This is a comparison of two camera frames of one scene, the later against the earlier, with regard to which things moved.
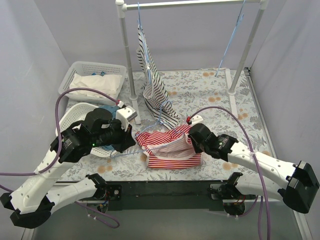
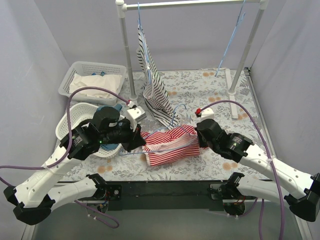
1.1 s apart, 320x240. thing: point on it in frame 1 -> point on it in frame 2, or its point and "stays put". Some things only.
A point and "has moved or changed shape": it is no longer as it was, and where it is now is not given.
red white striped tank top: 172,149 has moved or changed shape
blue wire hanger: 239,19 stays put
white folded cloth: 110,84 stays put
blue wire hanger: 173,126 -> 163,127
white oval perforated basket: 77,114 stays put
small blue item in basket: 102,73 stays put
